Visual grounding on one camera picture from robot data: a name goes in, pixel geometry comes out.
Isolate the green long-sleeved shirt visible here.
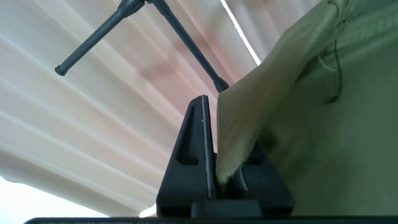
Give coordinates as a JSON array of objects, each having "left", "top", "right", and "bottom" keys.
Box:
[{"left": 215, "top": 0, "right": 398, "bottom": 217}]

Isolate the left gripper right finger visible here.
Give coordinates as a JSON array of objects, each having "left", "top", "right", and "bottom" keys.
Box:
[{"left": 231, "top": 142, "right": 295, "bottom": 218}]

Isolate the beige curtain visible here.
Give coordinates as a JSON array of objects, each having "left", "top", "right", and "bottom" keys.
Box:
[{"left": 0, "top": 0, "right": 324, "bottom": 218}]

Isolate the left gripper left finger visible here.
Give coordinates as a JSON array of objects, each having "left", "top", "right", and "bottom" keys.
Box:
[{"left": 156, "top": 95, "right": 215, "bottom": 218}]

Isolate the black clothes rack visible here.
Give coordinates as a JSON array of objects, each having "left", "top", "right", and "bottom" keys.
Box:
[{"left": 55, "top": 0, "right": 230, "bottom": 93}]

